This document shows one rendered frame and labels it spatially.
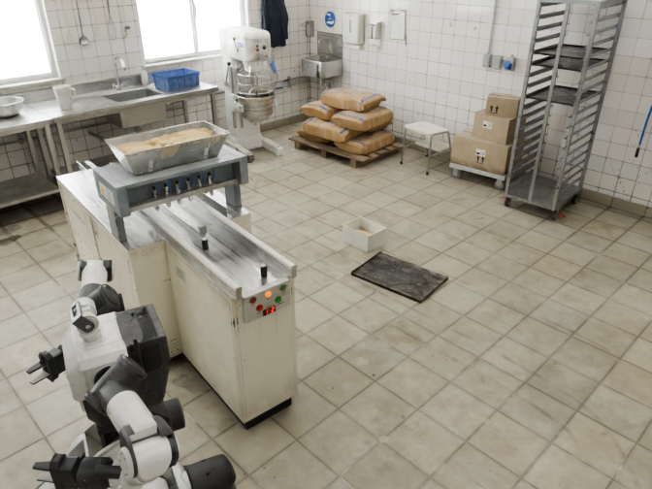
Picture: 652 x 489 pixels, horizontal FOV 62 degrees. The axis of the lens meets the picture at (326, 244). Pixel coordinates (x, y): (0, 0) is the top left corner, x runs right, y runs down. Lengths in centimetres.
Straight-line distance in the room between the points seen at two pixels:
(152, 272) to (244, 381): 77
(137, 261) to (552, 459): 227
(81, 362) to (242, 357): 100
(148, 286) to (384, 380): 141
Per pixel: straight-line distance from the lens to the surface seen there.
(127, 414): 154
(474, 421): 308
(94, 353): 179
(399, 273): 413
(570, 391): 342
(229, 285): 238
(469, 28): 620
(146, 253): 293
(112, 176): 290
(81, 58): 615
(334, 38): 744
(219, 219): 298
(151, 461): 148
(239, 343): 255
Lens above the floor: 217
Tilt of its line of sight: 29 degrees down
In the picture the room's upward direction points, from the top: straight up
